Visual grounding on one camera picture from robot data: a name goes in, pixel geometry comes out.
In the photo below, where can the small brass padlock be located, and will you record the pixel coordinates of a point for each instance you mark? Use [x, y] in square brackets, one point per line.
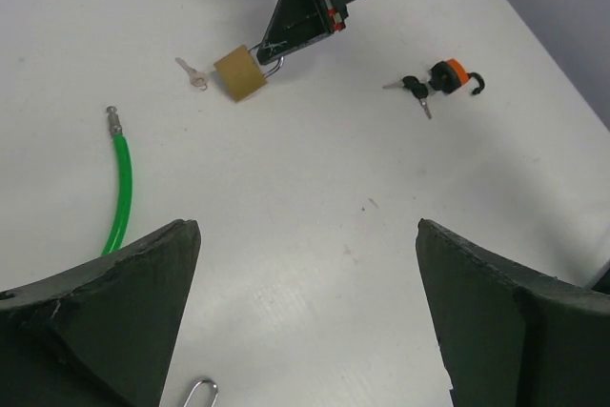
[204, 392]

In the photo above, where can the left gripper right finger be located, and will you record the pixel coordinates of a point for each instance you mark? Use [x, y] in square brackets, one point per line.
[510, 335]

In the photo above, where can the green cable lock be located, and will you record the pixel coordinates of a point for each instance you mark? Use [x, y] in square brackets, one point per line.
[123, 205]

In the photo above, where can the orange black padlock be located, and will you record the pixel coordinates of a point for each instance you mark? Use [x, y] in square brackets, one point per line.
[447, 76]

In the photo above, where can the black head key bunch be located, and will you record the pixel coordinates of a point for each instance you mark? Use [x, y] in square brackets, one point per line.
[416, 88]

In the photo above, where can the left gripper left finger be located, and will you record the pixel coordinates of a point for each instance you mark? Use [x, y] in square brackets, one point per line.
[101, 333]

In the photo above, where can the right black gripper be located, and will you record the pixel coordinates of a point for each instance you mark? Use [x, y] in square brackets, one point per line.
[297, 24]

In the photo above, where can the large brass padlock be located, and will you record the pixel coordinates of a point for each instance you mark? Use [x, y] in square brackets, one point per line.
[241, 74]

